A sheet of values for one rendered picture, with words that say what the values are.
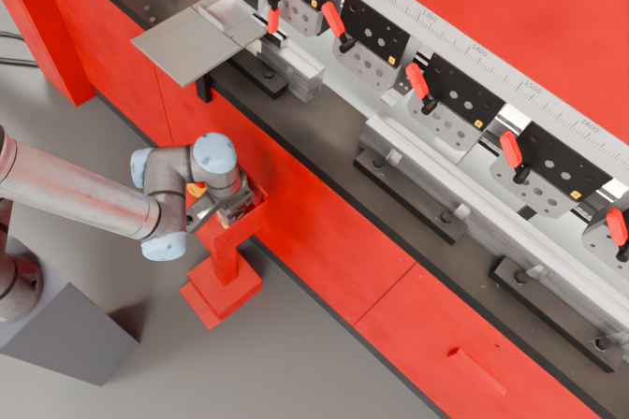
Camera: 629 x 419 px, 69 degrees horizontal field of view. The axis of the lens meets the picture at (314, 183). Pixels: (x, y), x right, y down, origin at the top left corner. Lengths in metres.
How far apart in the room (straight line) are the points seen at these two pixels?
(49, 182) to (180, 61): 0.52
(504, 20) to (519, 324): 0.64
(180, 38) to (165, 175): 0.41
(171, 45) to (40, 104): 1.39
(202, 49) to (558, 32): 0.75
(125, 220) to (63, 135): 1.58
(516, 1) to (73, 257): 1.76
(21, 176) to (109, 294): 1.30
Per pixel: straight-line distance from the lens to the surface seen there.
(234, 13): 1.23
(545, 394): 1.27
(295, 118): 1.17
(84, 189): 0.73
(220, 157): 0.85
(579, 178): 0.87
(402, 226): 1.08
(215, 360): 1.83
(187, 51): 1.14
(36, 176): 0.69
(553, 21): 0.74
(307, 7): 1.00
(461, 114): 0.89
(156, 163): 0.89
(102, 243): 2.02
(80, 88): 2.35
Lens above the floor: 1.81
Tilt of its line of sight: 60 degrees down
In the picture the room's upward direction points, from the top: 16 degrees clockwise
